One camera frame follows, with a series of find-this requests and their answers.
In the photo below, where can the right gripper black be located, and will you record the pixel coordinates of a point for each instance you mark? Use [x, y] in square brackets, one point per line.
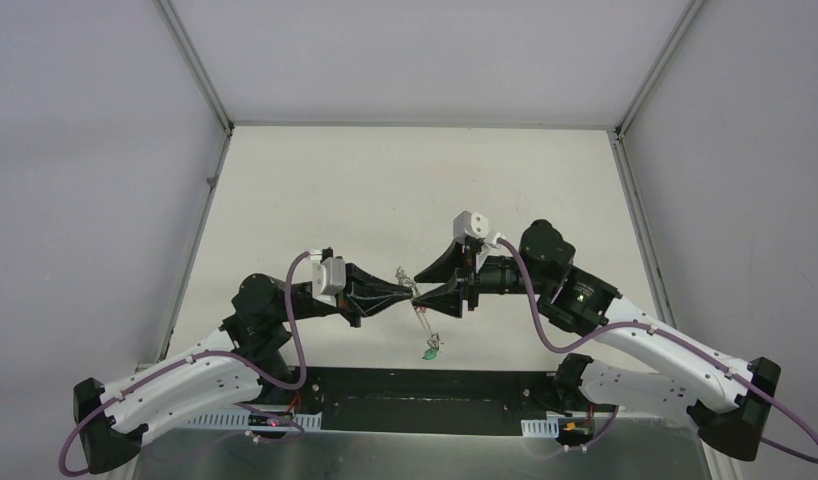
[447, 298]

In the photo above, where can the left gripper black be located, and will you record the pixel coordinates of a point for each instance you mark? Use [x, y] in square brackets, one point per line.
[350, 295]

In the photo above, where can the keyring with keys bunch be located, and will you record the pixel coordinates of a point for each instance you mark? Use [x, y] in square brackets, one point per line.
[433, 341]

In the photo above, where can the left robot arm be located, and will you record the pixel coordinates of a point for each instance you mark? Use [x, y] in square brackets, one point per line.
[256, 348]

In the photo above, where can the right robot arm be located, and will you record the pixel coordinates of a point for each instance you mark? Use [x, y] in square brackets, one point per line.
[725, 398]

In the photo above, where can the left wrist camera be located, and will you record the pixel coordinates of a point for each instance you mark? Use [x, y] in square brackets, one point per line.
[328, 279]

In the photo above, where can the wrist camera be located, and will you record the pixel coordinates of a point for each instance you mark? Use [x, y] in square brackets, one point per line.
[476, 226]
[328, 279]

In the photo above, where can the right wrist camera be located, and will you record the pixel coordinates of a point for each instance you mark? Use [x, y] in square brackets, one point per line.
[476, 226]

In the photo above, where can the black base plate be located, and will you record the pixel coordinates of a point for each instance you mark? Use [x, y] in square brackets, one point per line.
[486, 403]

